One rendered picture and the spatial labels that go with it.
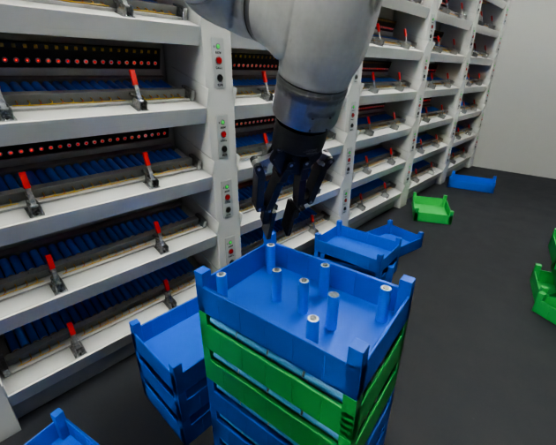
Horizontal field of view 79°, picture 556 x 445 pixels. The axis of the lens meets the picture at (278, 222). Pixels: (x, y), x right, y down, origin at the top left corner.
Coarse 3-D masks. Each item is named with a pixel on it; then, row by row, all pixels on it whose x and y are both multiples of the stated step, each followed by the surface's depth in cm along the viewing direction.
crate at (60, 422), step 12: (60, 420) 76; (48, 432) 76; (60, 432) 76; (72, 432) 77; (24, 444) 72; (36, 444) 74; (48, 444) 76; (60, 444) 77; (72, 444) 77; (84, 444) 76; (96, 444) 72
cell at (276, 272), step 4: (272, 268) 58; (276, 268) 58; (280, 268) 59; (272, 272) 58; (276, 272) 57; (280, 272) 58; (272, 276) 58; (276, 276) 58; (280, 276) 58; (272, 280) 59; (276, 280) 58; (280, 280) 58; (272, 284) 59; (276, 284) 58; (280, 284) 59; (272, 288) 59; (276, 288) 59; (280, 288) 59; (272, 292) 60; (276, 292) 59; (280, 292) 59; (272, 296) 60; (276, 296) 59; (280, 296) 60; (272, 300) 60; (276, 300) 60; (280, 300) 60
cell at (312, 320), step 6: (306, 318) 47; (312, 318) 46; (318, 318) 47; (306, 324) 47; (312, 324) 46; (318, 324) 46; (306, 330) 47; (312, 330) 46; (318, 330) 47; (306, 336) 47; (312, 336) 47; (318, 336) 47; (318, 342) 48
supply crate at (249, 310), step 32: (256, 256) 68; (288, 256) 69; (256, 288) 64; (288, 288) 64; (352, 288) 61; (224, 320) 55; (256, 320) 50; (288, 320) 56; (320, 320) 56; (352, 320) 56; (288, 352) 47; (320, 352) 43; (352, 352) 40; (384, 352) 48; (352, 384) 42
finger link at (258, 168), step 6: (252, 156) 49; (258, 162) 48; (258, 168) 48; (258, 174) 49; (264, 174) 49; (252, 180) 53; (258, 180) 50; (264, 180) 50; (252, 186) 53; (258, 186) 51; (264, 186) 51; (252, 192) 54; (258, 192) 52; (264, 192) 52; (252, 198) 55; (258, 198) 53; (258, 204) 54; (258, 210) 55
